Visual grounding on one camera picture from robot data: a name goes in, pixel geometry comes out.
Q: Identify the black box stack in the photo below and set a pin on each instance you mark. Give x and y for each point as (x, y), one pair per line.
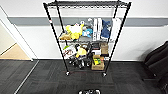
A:
(95, 49)

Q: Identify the open cardboard box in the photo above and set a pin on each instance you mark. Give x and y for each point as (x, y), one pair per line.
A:
(97, 67)

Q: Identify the yellow black plush toy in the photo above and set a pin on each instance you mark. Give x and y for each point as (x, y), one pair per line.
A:
(81, 52)

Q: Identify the black chair cart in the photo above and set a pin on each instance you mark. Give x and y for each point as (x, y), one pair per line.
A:
(158, 60)

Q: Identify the pale woven basket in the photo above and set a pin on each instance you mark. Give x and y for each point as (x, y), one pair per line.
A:
(81, 92)

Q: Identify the white door frame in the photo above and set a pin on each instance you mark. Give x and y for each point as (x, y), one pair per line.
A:
(20, 40)

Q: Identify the light blue plush toy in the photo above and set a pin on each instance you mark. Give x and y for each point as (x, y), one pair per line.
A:
(87, 32)

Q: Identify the wide white box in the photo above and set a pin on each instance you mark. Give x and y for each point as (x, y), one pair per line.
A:
(115, 30)

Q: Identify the tall white box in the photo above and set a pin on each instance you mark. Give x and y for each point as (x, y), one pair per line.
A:
(95, 30)
(100, 30)

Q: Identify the black toy figures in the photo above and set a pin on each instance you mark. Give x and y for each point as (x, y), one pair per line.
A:
(79, 62)

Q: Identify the small grey plush toy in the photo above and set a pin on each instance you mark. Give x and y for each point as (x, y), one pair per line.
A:
(90, 23)

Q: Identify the green yellow pack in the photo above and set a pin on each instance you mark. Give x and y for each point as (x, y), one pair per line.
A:
(97, 61)

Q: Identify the brown cardboard box stack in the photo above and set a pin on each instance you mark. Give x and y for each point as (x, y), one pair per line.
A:
(104, 49)

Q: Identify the black Huel bag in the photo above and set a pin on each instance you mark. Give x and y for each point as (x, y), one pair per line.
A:
(90, 92)

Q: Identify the tan plush toy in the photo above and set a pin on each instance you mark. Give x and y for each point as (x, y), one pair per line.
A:
(65, 36)

